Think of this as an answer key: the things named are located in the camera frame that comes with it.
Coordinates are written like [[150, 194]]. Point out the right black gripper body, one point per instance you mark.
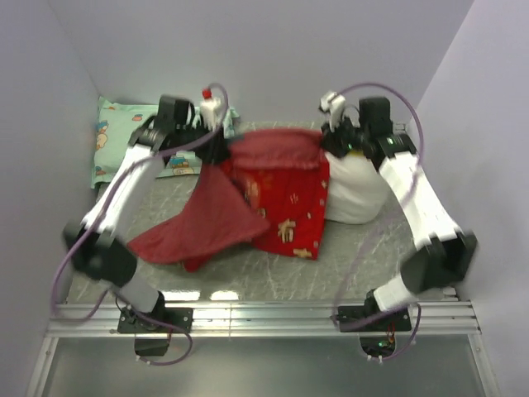
[[345, 137]]

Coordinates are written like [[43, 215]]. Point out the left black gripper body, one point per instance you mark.
[[208, 151]]

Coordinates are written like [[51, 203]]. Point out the cream yellow foam pillow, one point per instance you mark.
[[356, 192]]

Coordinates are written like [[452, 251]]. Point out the red patterned pillowcase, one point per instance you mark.
[[271, 193]]

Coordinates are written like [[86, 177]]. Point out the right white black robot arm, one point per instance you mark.
[[443, 252]]

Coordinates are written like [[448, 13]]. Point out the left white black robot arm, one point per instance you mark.
[[96, 244]]

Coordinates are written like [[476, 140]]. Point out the mint green cartoon pillow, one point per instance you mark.
[[116, 123]]

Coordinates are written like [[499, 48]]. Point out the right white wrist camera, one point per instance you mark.
[[333, 105]]

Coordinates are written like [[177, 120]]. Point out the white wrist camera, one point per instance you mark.
[[210, 109], [333, 105]]

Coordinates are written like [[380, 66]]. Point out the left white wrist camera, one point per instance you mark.
[[210, 109]]

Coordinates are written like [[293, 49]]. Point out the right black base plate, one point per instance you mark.
[[378, 330]]

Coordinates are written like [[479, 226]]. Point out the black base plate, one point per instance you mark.
[[378, 330], [153, 334]]

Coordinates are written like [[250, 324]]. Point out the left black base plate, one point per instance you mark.
[[153, 334]]

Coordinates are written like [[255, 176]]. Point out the aluminium front rail frame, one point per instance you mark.
[[269, 349]]

